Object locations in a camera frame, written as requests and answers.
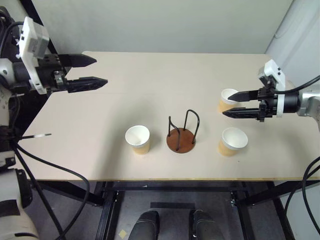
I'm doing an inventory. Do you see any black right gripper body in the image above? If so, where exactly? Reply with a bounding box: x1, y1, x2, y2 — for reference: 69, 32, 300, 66
257, 83, 280, 124

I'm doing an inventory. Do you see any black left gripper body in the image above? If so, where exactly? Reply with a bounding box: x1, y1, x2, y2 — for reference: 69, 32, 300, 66
34, 53, 70, 93

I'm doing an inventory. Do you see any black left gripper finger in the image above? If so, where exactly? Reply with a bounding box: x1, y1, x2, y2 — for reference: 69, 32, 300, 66
58, 52, 98, 69
66, 76, 109, 94

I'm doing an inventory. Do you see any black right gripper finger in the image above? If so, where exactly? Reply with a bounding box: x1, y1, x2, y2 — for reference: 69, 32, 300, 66
222, 107, 262, 120
227, 90, 261, 103

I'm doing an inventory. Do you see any tan paper cup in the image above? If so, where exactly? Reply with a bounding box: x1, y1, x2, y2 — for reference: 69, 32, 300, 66
217, 127, 249, 158
217, 88, 241, 115
124, 125, 151, 156

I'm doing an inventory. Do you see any thin black white rod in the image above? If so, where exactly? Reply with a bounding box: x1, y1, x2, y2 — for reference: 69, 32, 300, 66
20, 132, 53, 140

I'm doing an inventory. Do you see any black floor tape strip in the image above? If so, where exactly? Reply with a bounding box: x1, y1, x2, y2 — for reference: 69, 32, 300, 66
150, 201, 196, 210

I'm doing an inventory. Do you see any dark rounded robot foot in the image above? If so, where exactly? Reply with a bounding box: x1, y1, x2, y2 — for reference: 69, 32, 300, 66
127, 209, 161, 240
188, 209, 226, 240

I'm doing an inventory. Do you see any white grey robot torso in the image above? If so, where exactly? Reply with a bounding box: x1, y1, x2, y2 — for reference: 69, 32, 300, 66
0, 166, 40, 240

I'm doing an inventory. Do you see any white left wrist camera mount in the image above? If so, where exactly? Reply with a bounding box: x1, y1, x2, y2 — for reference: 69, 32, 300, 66
15, 16, 51, 95

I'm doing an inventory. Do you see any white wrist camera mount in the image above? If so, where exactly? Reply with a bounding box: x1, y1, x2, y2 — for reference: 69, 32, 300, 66
15, 16, 51, 95
257, 59, 287, 118

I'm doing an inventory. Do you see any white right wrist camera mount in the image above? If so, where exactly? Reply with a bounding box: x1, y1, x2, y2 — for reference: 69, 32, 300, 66
257, 59, 287, 118

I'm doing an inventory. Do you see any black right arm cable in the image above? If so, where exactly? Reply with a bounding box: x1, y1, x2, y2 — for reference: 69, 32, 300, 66
274, 74, 320, 96

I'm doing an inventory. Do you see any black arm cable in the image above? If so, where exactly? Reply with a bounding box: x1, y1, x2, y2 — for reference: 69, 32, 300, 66
274, 74, 320, 96
0, 20, 26, 59

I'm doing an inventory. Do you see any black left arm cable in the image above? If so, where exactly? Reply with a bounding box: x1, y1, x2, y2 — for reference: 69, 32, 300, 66
0, 20, 26, 59

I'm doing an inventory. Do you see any black slanted metal post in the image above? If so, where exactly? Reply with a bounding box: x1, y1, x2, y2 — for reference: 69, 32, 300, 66
18, 0, 61, 56

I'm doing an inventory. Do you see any brown round cup holder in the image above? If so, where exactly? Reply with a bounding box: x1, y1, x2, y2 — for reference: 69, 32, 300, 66
166, 108, 201, 154

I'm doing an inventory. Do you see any long black cable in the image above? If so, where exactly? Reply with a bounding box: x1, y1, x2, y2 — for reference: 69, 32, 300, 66
13, 143, 90, 240
284, 168, 320, 240
301, 156, 320, 227
13, 148, 65, 237

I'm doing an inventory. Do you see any black metal table frame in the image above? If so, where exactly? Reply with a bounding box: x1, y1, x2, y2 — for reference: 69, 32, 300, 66
24, 178, 320, 240

